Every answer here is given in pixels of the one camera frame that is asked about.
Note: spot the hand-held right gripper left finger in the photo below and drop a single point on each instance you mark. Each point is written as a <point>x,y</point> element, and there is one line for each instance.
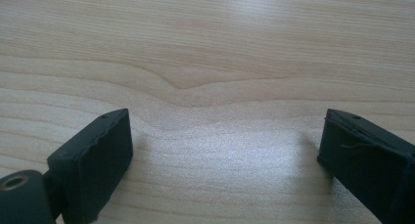
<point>94,162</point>

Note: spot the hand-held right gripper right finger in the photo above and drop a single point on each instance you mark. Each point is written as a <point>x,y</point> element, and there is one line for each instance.
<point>368,155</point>

